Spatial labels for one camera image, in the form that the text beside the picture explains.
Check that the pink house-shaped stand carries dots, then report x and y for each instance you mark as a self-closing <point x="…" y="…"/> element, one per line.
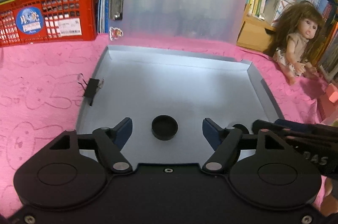
<point x="328" y="104"/>

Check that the black binder clip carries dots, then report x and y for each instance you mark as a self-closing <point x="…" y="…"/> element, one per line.
<point x="90" y="87"/>

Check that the brown-haired baby doll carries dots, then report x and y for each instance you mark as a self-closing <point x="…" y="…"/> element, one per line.
<point x="298" y="28"/>

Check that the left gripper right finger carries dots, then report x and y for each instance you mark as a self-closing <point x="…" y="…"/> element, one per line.
<point x="224" y="142"/>

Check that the red plastic crate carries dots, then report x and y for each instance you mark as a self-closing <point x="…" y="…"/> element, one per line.
<point x="34" y="21"/>

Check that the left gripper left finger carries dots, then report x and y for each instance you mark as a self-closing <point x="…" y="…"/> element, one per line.
<point x="109" y="142"/>

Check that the wooden drawer organizer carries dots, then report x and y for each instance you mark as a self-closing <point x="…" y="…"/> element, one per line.
<point x="255" y="34"/>

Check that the pink towel table cover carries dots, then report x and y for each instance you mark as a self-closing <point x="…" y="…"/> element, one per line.
<point x="40" y="96"/>

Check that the black round cap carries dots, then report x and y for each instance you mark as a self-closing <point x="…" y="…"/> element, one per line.
<point x="242" y="128"/>
<point x="164" y="127"/>

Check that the person's right hand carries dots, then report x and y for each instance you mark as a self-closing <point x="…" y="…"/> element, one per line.
<point x="329" y="203"/>

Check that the small cartoon sticker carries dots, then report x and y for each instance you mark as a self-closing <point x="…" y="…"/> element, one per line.
<point x="115" y="33"/>

